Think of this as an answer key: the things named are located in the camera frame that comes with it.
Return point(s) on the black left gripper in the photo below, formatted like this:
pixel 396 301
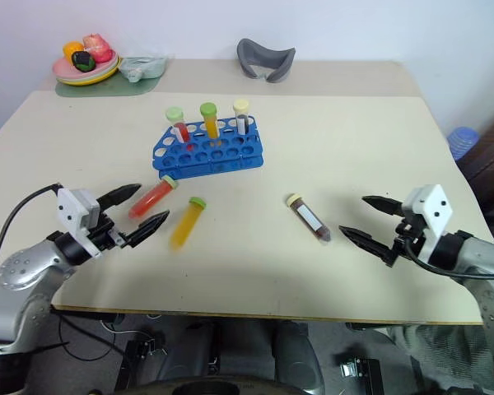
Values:
pixel 105 236

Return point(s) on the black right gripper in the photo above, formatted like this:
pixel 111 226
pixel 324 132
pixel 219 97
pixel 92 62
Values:
pixel 411 236

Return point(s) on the red tube light-green cap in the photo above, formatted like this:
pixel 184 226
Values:
pixel 180 129
pixel 150 199

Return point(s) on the orange tube green cap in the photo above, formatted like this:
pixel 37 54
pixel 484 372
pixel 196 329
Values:
pixel 210 123
pixel 186 226

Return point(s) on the dark tube cream cap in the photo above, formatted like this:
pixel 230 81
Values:
pixel 310 220
pixel 241 119

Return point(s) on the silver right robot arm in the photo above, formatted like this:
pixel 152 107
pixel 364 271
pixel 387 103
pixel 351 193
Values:
pixel 486 255

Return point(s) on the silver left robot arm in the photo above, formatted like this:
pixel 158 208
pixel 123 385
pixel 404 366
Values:
pixel 20 267

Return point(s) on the blue test tube rack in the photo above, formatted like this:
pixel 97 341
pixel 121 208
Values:
pixel 230 162

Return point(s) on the blue water bottle caps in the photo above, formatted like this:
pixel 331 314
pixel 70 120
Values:
pixel 463 142

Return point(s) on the green table mat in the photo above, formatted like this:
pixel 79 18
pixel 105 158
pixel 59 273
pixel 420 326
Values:
pixel 123 87

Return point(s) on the yellow plate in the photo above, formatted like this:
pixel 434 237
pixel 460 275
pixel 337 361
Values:
pixel 86 82

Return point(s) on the pale green plate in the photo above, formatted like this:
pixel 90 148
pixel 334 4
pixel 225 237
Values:
pixel 107 71

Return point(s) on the pale green plastic pouch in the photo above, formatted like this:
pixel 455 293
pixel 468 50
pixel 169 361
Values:
pixel 146 68

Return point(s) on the grey green cloth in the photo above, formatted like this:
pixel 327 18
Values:
pixel 436 358

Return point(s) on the black box silver latch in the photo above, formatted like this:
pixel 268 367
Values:
pixel 360 372

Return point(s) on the dark grey rounded shape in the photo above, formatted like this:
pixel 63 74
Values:
pixel 298 358
pixel 239 349

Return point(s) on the black green toy food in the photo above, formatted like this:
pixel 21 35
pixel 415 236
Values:
pixel 83 61

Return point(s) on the pink plate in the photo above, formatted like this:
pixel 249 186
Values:
pixel 63 66

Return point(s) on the pink red toy food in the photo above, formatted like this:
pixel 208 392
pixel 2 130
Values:
pixel 96 47

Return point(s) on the orange toy fruit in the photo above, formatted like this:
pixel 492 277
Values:
pixel 71 50

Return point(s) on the grey headset face pad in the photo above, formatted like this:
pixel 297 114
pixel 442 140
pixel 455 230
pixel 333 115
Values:
pixel 280 68

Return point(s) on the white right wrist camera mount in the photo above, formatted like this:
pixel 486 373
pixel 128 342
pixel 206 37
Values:
pixel 432 205

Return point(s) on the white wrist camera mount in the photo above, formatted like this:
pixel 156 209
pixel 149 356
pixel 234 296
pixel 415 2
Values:
pixel 72 205
pixel 432 205

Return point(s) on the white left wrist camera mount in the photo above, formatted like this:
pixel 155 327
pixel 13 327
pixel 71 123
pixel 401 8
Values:
pixel 72 205

